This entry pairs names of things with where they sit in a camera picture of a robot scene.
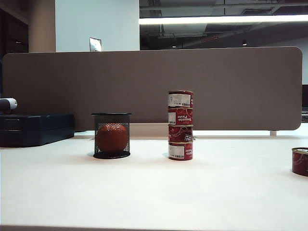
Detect orange fruit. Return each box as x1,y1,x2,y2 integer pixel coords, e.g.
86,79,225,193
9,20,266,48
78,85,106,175
95,123,128,153

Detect white and dark cylinder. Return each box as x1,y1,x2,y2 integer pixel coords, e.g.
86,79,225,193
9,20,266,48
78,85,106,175
0,97,18,112

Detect dark monitor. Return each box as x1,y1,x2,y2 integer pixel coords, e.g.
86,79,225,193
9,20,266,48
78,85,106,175
302,84,308,108

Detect dark blue plastic case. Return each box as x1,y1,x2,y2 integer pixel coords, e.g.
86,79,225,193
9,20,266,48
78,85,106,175
0,113,76,148

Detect brown desk partition panel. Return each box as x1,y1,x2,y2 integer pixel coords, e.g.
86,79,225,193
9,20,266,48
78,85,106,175
1,46,303,132

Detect small silver framed sign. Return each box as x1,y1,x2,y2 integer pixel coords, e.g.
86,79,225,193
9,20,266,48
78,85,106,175
89,37,103,52

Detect long ceiling light strip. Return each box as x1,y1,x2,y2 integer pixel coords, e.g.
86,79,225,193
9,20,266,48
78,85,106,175
139,13,308,26

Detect red tomato paste can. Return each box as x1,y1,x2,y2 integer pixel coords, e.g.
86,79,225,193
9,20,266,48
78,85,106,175
168,90,194,108
168,124,194,143
168,141,194,161
291,147,308,177
168,107,194,126

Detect black mesh pen holder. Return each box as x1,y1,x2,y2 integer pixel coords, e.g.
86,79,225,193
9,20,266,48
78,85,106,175
91,112,133,159

